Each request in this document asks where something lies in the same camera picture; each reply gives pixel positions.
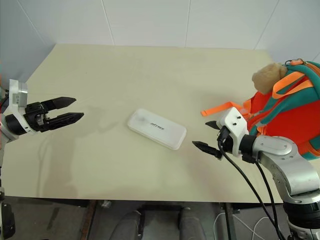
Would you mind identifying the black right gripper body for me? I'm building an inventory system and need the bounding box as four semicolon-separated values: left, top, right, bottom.
216;126;238;157

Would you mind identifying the white floor cable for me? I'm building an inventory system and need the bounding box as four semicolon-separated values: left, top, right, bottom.
213;212;277;240

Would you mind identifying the rusty brown metal bar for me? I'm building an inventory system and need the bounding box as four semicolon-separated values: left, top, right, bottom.
83;199;99;240

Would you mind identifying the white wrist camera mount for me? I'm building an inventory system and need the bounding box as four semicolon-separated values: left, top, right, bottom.
4;79;35;136
216;107;251;158

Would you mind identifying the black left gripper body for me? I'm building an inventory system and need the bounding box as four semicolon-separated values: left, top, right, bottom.
24;100;53;133

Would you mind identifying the orange and teal backpack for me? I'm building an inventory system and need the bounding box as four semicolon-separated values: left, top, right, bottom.
200;58;320;161

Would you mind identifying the tan plush toy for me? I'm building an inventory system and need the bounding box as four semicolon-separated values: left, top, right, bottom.
251;63;289;95

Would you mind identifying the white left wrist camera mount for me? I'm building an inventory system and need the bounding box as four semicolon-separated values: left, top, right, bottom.
4;79;35;136

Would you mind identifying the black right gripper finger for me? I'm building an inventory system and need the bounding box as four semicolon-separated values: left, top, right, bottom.
191;141;224;160
205;120;221;131

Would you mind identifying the white rectangular case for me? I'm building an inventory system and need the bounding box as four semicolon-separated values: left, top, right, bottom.
126;108;188;151

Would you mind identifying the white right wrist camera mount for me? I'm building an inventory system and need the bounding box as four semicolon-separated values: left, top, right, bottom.
216;107;251;158

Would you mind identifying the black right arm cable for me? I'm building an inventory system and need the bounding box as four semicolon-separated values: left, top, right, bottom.
217;126;282;240
242;153;286;240

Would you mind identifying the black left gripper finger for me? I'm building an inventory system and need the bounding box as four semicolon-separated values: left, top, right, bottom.
45;112;85;129
41;96;77;111

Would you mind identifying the dark metal table leg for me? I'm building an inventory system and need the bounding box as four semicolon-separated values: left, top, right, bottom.
219;202;238;240

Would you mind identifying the dark rounded shape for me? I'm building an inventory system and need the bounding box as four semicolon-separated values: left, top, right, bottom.
113;209;144;240
178;206;201;240

